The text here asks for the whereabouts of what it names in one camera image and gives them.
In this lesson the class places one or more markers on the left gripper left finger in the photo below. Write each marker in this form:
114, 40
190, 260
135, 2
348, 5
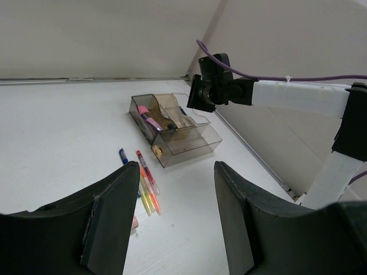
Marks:
84, 233

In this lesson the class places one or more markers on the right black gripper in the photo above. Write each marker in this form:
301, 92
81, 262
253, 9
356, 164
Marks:
217, 86

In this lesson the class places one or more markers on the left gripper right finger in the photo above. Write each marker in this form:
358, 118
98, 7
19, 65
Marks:
265, 234

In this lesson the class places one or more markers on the orange highlighter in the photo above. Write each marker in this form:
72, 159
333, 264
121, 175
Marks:
151, 192

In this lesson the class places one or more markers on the blue gel pen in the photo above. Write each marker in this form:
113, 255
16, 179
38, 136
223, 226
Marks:
123, 156

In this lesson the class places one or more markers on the red gel pen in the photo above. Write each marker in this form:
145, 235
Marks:
147, 172

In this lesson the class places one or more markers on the clear glue bottle blue cap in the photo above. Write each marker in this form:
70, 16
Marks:
170, 126

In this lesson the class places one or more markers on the yellow highlighter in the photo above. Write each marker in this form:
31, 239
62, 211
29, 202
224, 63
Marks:
145, 200

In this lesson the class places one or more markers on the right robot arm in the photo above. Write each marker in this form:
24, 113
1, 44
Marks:
312, 136

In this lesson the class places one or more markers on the transparent desk organizer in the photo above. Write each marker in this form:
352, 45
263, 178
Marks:
174, 132

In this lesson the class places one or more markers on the pink correction tape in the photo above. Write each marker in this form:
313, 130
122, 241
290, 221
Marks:
135, 223

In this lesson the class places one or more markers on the gold binder clip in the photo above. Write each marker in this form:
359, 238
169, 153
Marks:
158, 151

